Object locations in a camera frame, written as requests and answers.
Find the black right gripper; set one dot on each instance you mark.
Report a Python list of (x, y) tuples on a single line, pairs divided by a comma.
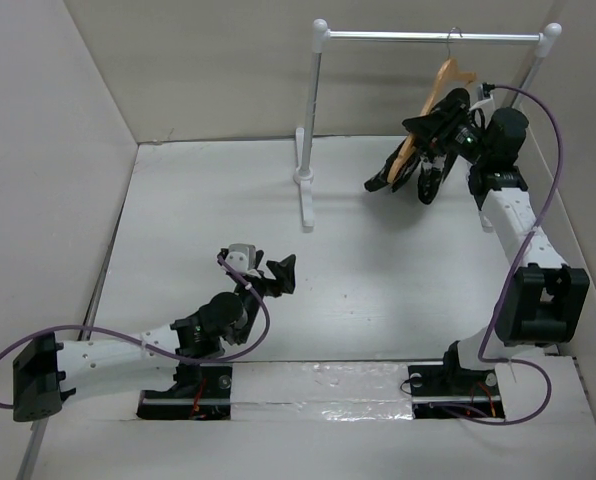
[(440, 126)]

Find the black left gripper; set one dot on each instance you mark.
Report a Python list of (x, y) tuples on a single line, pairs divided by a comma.
[(281, 273)]

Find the black white patterned trousers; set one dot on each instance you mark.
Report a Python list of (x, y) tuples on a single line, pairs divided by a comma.
[(432, 168)]

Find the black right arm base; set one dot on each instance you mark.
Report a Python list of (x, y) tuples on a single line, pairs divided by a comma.
[(442, 389)]

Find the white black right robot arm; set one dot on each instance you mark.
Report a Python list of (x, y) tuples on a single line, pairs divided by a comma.
[(542, 296)]

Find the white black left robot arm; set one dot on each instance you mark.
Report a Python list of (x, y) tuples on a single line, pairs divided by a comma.
[(48, 372)]

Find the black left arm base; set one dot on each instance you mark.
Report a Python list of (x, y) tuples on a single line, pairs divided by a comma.
[(202, 393)]

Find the silver tape strip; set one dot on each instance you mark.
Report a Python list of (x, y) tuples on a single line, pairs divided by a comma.
[(320, 391)]

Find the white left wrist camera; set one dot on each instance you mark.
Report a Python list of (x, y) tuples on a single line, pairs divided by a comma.
[(243, 258)]

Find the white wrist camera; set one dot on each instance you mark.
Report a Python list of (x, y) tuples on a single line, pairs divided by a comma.
[(484, 101), (243, 258)]

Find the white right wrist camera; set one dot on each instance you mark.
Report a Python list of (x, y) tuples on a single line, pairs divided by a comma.
[(484, 101)]

